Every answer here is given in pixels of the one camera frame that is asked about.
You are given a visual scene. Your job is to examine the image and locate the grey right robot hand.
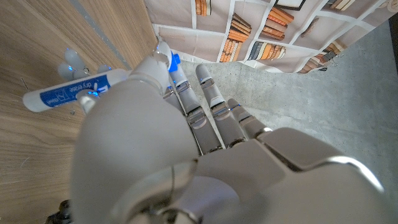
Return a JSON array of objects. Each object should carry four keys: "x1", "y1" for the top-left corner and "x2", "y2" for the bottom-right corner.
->
[{"x1": 57, "y1": 48, "x2": 113, "y2": 114}]

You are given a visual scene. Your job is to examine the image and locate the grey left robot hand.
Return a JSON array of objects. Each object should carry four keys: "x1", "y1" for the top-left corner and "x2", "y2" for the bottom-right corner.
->
[{"x1": 70, "y1": 42, "x2": 398, "y2": 224}]

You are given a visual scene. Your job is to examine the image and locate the white dry erase marker body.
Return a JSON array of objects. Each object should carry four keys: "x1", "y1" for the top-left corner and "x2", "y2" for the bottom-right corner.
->
[{"x1": 22, "y1": 68, "x2": 131, "y2": 113}]

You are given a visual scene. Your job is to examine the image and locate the printed bookshelf backdrop cloth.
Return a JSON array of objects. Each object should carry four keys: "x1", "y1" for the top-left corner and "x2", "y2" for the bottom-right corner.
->
[{"x1": 144, "y1": 0, "x2": 398, "y2": 75}]

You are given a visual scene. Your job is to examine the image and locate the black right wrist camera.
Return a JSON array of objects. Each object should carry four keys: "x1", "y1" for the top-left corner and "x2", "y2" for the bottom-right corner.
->
[{"x1": 45, "y1": 200, "x2": 74, "y2": 224}]

